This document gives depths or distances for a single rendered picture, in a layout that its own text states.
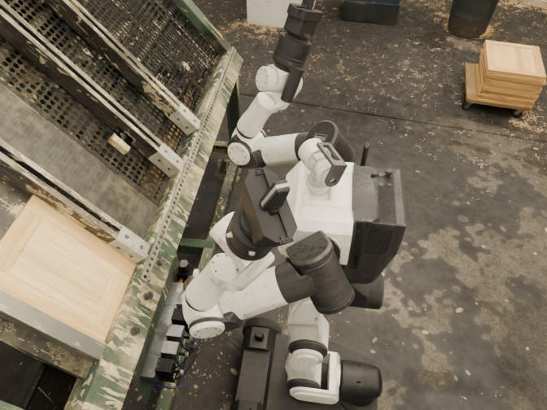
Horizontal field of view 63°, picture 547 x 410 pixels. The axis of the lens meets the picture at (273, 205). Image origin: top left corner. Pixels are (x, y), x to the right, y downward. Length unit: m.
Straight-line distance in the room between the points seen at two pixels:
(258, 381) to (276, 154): 1.16
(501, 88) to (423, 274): 1.83
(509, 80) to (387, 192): 2.95
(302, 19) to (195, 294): 0.70
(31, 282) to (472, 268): 2.33
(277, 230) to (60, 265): 0.97
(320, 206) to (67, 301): 0.83
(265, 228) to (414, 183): 2.70
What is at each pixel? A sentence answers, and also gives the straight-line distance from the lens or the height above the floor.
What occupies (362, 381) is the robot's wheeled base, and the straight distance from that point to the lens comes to 2.01.
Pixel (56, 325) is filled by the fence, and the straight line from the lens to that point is 1.44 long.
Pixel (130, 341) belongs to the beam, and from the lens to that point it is 1.55.
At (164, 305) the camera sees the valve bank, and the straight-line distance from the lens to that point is 1.72.
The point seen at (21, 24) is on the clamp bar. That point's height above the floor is 1.51.
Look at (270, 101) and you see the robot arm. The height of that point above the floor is 1.45.
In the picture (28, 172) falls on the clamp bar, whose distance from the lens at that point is 1.51.
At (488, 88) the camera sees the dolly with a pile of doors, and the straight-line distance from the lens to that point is 4.01.
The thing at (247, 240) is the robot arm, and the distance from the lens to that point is 0.72.
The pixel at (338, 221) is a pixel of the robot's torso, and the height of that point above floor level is 1.41.
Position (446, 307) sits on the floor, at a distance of 2.70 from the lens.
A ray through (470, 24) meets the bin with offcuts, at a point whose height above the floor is 0.14.
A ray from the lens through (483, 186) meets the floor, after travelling 3.45.
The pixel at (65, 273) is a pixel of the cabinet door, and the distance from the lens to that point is 1.52.
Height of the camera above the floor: 2.19
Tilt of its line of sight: 47 degrees down
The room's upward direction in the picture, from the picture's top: straight up
